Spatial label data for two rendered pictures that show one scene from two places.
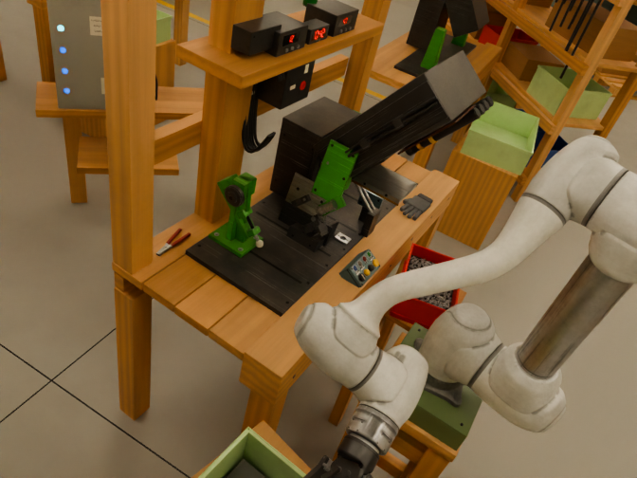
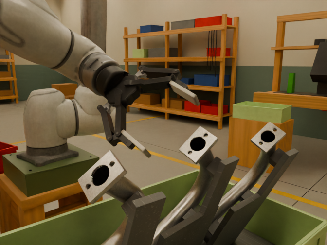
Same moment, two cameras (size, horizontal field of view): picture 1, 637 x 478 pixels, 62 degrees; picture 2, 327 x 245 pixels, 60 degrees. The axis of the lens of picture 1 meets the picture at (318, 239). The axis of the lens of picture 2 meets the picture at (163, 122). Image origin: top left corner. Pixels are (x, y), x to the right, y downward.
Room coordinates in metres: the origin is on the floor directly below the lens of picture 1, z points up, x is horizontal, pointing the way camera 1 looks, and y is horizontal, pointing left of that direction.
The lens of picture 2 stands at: (0.18, 0.35, 1.31)
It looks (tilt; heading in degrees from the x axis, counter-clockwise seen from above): 12 degrees down; 295
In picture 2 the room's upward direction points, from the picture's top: straight up
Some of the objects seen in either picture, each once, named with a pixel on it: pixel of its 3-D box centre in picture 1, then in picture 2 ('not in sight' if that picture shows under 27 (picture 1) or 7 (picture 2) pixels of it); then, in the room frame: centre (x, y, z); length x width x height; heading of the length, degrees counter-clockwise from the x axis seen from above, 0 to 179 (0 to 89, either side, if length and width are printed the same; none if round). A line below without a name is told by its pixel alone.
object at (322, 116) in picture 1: (314, 152); not in sight; (1.91, 0.11, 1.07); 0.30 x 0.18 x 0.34; 157
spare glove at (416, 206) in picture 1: (414, 205); not in sight; (1.97, -0.37, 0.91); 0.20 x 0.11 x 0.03; 155
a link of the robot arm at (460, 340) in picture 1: (460, 340); (47, 116); (1.07, -0.46, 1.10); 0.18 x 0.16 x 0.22; 56
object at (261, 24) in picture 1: (256, 35); not in sight; (1.58, 0.34, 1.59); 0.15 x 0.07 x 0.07; 157
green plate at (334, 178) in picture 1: (338, 170); not in sight; (1.66, 0.00, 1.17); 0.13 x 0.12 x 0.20; 157
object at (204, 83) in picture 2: not in sight; (172, 72); (2.83, -5.84, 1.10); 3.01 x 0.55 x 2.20; 161
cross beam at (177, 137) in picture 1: (259, 101); not in sight; (1.90, 0.36, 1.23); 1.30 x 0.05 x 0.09; 157
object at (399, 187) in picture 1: (363, 172); not in sight; (1.79, -0.10, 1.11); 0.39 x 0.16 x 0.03; 67
